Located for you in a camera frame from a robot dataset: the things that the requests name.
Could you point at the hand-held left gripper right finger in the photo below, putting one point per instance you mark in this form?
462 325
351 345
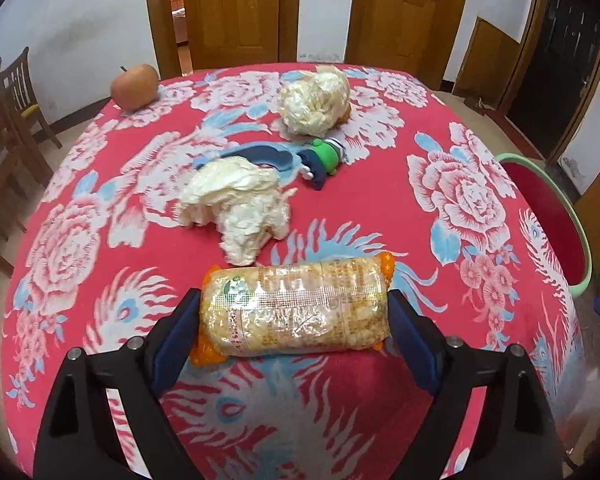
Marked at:
420 345

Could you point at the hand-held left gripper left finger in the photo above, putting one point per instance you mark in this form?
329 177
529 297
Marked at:
172 345

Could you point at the clear cracker packet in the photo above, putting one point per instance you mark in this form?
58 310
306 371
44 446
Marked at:
295 305

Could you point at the cream plastic bag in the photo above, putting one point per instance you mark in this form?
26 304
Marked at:
240 205
315 100

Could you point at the red bucket with green rim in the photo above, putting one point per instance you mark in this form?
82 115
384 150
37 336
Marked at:
550 210

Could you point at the green and blue toy figure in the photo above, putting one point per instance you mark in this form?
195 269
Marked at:
322 162

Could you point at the red floral tablecloth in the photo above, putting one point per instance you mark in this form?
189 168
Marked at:
380 185

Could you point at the apple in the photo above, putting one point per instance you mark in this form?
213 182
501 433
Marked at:
135 87

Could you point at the black panel door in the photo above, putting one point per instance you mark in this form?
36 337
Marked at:
555 60

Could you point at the wooden panel door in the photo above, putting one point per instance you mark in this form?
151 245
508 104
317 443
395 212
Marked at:
405 10
235 10

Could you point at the wooden wall panel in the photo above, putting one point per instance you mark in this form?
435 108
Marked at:
485 55

